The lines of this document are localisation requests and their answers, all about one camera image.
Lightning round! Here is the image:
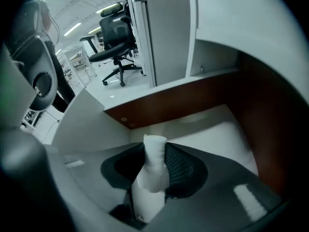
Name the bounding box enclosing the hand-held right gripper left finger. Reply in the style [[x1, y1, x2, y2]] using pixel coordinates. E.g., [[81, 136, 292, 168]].
[[45, 142, 147, 231]]

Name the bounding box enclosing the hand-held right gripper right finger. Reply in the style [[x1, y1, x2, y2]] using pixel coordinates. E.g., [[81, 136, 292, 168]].
[[146, 142, 290, 232]]

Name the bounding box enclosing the white drawer with brown sides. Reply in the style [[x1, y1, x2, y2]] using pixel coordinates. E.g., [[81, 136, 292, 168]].
[[52, 53, 294, 203]]

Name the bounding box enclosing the black office chair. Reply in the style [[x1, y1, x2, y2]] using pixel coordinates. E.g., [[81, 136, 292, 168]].
[[79, 2, 145, 87]]

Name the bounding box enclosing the white cloth bundle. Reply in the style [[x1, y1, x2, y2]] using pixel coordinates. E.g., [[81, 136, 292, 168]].
[[131, 133, 170, 224]]

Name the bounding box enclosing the grey cabinet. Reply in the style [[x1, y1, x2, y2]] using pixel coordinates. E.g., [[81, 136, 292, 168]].
[[142, 0, 198, 88]]

